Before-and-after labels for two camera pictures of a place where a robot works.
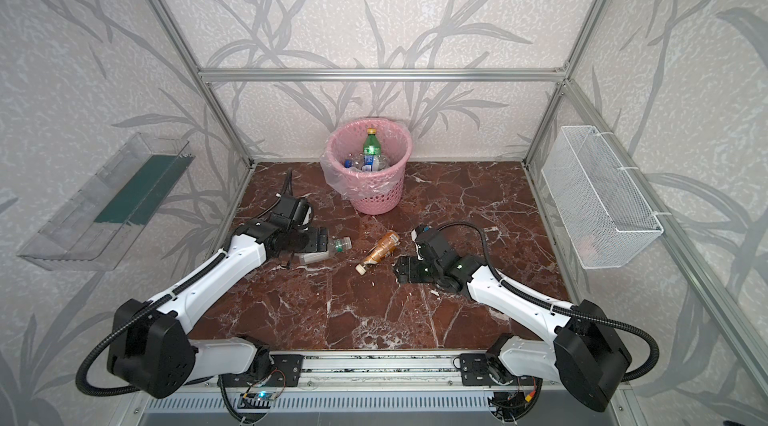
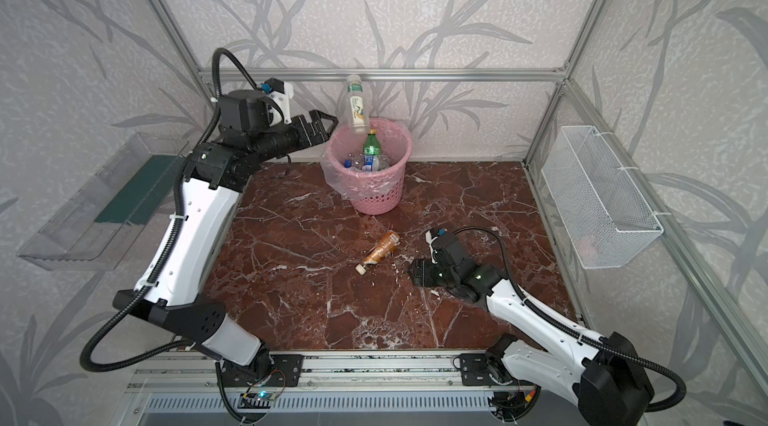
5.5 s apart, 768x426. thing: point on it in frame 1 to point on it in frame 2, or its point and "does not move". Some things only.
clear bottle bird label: [335, 247] to [357, 105]
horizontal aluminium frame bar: [385, 75] does not move
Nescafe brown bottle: [385, 246] does not move
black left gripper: [318, 240] to [303, 131]
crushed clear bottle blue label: [356, 162] does not move
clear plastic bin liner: [364, 161] does not move
